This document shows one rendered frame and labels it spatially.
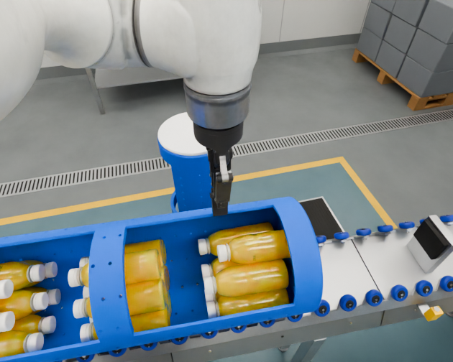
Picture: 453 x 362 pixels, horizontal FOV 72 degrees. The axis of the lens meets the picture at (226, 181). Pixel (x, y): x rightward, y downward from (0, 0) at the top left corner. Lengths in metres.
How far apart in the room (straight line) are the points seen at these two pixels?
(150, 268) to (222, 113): 0.42
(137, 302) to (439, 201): 2.45
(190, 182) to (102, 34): 0.93
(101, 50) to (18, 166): 2.77
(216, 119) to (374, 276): 0.78
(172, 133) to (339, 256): 0.75
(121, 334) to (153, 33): 0.56
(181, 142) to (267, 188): 1.35
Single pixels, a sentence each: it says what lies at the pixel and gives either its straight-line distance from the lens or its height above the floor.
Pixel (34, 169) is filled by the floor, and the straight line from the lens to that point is 3.02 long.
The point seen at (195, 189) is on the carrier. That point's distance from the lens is 1.28.
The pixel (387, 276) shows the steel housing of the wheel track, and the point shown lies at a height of 0.93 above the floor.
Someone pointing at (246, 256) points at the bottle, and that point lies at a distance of 0.72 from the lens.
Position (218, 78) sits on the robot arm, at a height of 1.61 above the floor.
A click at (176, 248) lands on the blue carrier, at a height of 1.02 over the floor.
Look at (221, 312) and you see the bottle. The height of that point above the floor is 1.06.
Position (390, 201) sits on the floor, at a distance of 2.64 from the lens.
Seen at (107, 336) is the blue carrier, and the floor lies 1.13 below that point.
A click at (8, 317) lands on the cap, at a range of 0.86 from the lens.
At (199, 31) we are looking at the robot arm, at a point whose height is 1.66.
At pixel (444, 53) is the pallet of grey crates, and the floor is 0.59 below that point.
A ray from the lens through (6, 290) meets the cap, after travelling 0.84.
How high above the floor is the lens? 1.79
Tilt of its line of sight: 46 degrees down
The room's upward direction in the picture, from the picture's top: straight up
